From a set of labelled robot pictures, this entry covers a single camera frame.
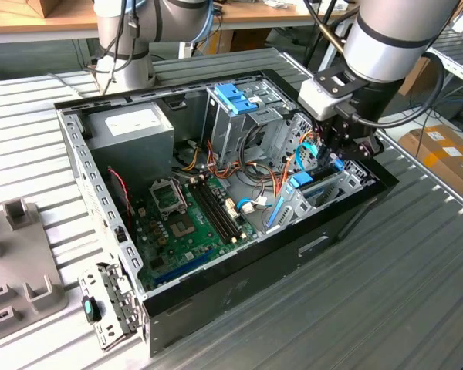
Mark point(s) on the grey metal rear bracket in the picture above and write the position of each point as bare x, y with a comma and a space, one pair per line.
117, 297

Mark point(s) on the grey plastic parts rack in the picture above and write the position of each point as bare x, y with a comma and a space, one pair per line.
23, 262

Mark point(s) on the black tripod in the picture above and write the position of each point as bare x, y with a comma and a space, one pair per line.
312, 54

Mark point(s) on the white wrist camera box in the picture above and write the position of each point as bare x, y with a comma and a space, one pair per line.
320, 100

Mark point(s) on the hard disk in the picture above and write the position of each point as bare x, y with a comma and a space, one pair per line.
301, 180

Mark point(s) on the grey power supply unit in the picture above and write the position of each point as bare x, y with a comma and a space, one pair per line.
131, 154

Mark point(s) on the green motherboard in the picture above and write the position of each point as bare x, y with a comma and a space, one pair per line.
200, 250

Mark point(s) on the small brown cardboard box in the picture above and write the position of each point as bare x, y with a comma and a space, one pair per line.
38, 7

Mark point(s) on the blue expansion slot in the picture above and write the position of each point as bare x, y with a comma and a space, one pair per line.
185, 268

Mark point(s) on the grey metal drive cage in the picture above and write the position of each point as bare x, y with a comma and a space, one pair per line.
231, 135

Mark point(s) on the black RAM slot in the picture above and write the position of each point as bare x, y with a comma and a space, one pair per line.
224, 208
218, 210
213, 212
208, 214

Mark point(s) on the white frame slat table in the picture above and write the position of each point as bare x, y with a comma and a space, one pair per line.
459, 65

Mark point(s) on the black open PC case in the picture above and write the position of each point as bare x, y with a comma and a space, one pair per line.
254, 277

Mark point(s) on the flat brown cardboard sheets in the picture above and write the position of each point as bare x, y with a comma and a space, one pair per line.
420, 77

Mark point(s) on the perforated metal disk bay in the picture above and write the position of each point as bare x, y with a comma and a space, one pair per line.
297, 210

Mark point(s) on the CPU socket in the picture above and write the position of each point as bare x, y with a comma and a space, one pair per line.
182, 228

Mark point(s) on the white board plug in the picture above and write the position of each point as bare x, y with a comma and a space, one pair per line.
248, 208

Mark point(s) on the long wooden desk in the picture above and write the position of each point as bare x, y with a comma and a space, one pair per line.
262, 13

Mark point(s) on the stacked brown cardboard boxes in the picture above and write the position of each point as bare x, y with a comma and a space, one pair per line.
247, 40

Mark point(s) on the black camera bracket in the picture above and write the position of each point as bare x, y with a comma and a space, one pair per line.
328, 79

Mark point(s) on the taped cardboard shipping box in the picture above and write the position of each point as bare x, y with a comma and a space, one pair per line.
420, 140

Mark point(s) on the blue plastic drive latch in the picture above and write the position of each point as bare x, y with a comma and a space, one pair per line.
235, 100

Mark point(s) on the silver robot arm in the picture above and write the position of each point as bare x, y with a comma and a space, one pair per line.
389, 46

